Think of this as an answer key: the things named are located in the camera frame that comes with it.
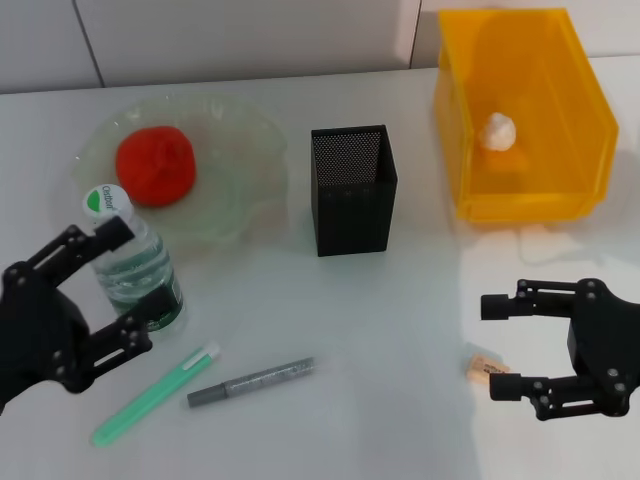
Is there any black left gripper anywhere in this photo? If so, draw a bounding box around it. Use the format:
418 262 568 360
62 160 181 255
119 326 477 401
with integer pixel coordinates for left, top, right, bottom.
0 215 177 415

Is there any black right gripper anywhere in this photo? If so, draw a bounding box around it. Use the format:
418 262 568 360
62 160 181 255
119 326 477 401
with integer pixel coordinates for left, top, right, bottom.
479 278 640 422

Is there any clear water bottle green label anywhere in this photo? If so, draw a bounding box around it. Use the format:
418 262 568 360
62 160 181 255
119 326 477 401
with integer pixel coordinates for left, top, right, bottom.
82 183 186 341

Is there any green white pen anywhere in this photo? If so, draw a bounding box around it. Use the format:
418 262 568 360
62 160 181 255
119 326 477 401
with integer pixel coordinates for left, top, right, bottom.
92 341 222 449

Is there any red knitted toy orange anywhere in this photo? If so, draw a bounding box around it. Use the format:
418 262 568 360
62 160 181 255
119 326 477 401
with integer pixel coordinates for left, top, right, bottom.
115 127 199 208

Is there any white paper ball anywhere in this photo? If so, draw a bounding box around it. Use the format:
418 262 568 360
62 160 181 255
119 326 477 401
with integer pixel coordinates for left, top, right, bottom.
480 112 519 151

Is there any beige eraser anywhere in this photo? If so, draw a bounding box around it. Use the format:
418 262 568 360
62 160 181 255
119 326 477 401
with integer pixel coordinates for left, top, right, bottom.
467 352 511 385

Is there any green glass fruit plate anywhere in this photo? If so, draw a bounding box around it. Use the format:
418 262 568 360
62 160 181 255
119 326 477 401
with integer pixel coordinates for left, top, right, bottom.
74 94 291 246

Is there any black mesh pen holder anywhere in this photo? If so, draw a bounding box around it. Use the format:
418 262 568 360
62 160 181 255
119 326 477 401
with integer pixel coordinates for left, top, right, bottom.
309 123 399 258

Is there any silver glitter marker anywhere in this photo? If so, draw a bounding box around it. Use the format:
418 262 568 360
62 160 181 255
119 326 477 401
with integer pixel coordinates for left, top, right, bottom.
187 356 317 409

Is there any yellow plastic bin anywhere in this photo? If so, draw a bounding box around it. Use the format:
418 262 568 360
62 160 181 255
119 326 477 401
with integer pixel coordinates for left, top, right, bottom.
432 7 620 224

